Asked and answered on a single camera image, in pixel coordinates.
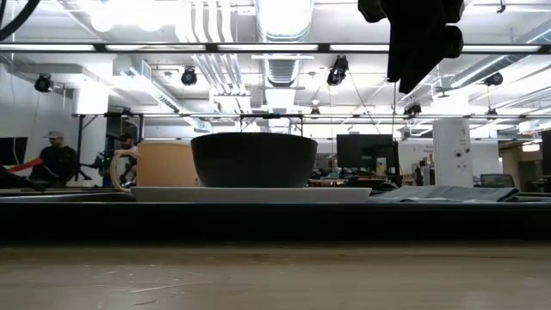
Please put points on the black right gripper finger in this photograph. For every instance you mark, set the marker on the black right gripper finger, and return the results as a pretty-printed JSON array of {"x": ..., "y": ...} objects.
[{"x": 409, "y": 69}]

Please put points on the grey cloth napkin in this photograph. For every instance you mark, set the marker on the grey cloth napkin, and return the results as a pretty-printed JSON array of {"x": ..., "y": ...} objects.
[{"x": 443, "y": 194}]

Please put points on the black plastic serving tray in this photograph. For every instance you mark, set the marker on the black plastic serving tray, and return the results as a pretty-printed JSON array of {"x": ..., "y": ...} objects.
[{"x": 258, "y": 224}]

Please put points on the cream mug with orange inside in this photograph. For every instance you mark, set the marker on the cream mug with orange inside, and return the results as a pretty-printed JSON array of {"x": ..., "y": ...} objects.
[{"x": 168, "y": 165}]

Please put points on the black ceiling spot lamp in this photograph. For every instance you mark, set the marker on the black ceiling spot lamp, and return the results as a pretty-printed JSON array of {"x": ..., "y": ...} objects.
[
  {"x": 43, "y": 84},
  {"x": 493, "y": 78},
  {"x": 188, "y": 77},
  {"x": 412, "y": 109},
  {"x": 338, "y": 73}
]

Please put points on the white pillar cabinet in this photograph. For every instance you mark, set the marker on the white pillar cabinet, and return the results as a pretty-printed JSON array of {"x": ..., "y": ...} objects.
[{"x": 452, "y": 150}]

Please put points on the black computer monitor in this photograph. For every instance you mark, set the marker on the black computer monitor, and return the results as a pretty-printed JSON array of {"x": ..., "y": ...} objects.
[{"x": 363, "y": 150}]

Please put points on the black round bowl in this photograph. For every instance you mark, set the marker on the black round bowl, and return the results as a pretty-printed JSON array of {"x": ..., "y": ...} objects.
[{"x": 254, "y": 159}]

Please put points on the black background table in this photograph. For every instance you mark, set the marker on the black background table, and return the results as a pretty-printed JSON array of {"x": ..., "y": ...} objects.
[{"x": 536, "y": 197}]

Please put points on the white round plate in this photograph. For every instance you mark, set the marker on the white round plate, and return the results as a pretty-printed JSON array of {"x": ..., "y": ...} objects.
[{"x": 258, "y": 195}]

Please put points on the person with dark cap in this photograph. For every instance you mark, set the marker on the person with dark cap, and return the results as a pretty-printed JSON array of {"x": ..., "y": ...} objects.
[{"x": 126, "y": 138}]

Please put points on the person with light cap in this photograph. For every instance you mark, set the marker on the person with light cap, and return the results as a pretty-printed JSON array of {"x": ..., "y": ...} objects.
[{"x": 58, "y": 161}]

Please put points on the black aluminium rig frame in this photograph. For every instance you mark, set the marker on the black aluminium rig frame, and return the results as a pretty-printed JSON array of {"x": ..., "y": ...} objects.
[{"x": 211, "y": 47}]

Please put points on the black background workstation frame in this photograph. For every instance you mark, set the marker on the black background workstation frame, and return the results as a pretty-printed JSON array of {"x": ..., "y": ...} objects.
[{"x": 80, "y": 146}]

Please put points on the black wall screen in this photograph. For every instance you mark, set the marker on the black wall screen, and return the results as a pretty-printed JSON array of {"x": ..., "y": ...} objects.
[{"x": 13, "y": 150}]

